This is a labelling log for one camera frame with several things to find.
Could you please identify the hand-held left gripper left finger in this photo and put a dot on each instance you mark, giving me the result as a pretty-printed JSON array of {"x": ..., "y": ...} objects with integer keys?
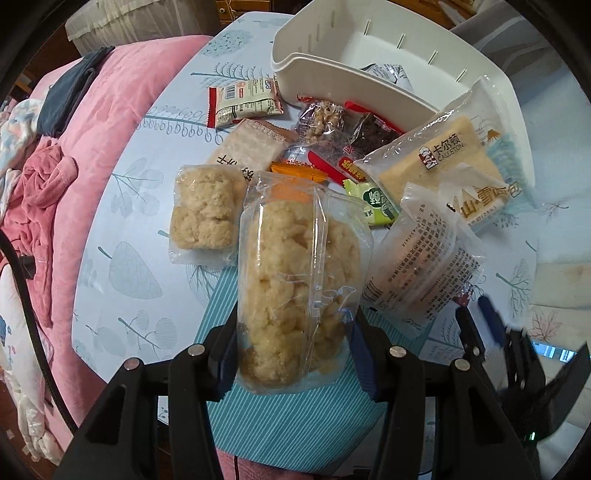
[{"x": 226, "y": 364}]

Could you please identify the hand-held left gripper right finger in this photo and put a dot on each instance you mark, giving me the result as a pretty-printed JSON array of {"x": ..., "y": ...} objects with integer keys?
[{"x": 364, "y": 364}]

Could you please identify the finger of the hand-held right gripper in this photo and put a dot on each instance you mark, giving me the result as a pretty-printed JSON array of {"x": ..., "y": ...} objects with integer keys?
[
  {"x": 468, "y": 332},
  {"x": 491, "y": 323}
]

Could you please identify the clear text-printed cake packet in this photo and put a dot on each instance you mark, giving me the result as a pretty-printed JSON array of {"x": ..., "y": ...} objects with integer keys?
[{"x": 415, "y": 258}]

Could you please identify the large rice puff packet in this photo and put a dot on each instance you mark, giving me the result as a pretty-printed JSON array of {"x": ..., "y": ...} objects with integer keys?
[{"x": 295, "y": 277}]

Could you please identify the green snack packet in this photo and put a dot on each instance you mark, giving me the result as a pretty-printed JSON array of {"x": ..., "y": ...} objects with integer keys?
[{"x": 371, "y": 203}]

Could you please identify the clear bread packet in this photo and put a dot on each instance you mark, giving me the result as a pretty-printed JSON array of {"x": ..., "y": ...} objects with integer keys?
[{"x": 443, "y": 152}]

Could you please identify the orange snack packet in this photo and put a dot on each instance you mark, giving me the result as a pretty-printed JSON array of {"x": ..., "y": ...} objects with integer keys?
[{"x": 295, "y": 173}]

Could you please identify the beige cracker packet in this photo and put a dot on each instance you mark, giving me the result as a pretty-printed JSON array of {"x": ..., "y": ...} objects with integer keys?
[{"x": 249, "y": 147}]

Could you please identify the red and white snack packet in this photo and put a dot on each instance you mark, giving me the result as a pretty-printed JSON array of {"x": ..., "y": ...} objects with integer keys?
[{"x": 244, "y": 99}]

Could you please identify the white plastic bin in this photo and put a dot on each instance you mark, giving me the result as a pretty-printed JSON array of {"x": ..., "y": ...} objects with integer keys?
[{"x": 332, "y": 41}]

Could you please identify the white leaf print bedsheet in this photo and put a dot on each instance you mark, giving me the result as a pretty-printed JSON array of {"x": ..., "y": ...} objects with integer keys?
[{"x": 568, "y": 221}]

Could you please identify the small rice puff packet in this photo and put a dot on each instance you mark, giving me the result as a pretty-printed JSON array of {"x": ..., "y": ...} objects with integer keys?
[{"x": 203, "y": 217}]

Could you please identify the red yellow-label snack packet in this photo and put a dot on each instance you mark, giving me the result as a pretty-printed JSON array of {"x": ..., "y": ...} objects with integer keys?
[{"x": 341, "y": 168}]

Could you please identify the clear dark fruit bar packet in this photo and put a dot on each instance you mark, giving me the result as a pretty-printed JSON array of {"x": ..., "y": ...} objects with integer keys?
[{"x": 369, "y": 134}]

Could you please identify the clear nut bar packet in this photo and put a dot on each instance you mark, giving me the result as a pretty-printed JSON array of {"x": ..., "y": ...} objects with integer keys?
[{"x": 321, "y": 117}]

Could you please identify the pink garment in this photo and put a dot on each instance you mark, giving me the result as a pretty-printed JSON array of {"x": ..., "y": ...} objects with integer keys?
[{"x": 37, "y": 198}]

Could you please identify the white printed snack packet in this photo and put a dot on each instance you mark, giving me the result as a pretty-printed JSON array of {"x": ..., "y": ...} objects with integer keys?
[{"x": 388, "y": 74}]

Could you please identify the pink blanket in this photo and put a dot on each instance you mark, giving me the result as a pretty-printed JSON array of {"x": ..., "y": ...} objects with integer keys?
[{"x": 115, "y": 106}]

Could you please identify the dark blue garment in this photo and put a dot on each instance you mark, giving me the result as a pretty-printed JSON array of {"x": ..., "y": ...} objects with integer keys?
[{"x": 64, "y": 97}]

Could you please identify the white floral cloth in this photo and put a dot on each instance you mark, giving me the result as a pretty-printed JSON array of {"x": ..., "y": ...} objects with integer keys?
[{"x": 9, "y": 129}]

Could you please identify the cream lace-trimmed cloth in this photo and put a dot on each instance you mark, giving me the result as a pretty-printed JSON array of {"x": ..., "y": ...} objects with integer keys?
[{"x": 138, "y": 18}]

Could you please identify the wooden desk with drawers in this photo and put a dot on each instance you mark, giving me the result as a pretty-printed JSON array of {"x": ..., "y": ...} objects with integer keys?
[{"x": 235, "y": 5}]

